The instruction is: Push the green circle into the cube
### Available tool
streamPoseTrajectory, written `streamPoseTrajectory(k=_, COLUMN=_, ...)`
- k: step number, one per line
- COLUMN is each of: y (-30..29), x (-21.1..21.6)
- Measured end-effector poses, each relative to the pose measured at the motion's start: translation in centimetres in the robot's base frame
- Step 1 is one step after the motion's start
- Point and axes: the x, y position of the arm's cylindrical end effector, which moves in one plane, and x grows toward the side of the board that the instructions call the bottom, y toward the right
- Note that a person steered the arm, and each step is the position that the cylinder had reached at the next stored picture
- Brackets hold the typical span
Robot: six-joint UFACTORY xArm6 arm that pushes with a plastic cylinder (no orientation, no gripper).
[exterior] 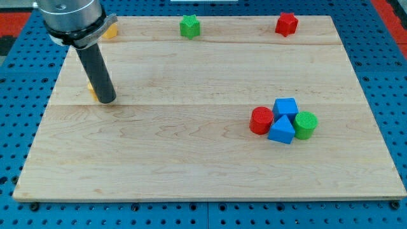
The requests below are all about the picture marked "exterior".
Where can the green star block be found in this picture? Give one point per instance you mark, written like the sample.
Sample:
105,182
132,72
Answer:
190,26

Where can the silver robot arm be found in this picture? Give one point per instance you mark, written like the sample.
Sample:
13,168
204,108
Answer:
76,23

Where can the green cylinder block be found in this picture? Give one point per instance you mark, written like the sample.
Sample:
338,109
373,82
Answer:
304,125

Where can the blue triangle block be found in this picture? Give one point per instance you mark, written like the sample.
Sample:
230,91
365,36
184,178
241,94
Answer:
282,131

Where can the red cylinder block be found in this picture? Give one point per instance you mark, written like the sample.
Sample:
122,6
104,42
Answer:
261,120

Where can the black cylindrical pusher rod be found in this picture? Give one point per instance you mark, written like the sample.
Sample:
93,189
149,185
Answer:
96,70

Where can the yellow block behind rod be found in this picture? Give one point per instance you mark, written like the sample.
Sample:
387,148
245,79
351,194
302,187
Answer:
92,92

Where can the yellow block near arm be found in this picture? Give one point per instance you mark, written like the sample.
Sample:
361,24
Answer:
111,32

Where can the wooden board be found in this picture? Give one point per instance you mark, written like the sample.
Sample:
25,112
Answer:
178,130

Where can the red star block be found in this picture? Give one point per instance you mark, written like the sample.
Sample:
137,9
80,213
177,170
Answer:
286,24

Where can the blue cube block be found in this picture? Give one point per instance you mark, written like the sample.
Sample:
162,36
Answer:
285,107

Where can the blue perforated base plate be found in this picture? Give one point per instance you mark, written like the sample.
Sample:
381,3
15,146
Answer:
30,71

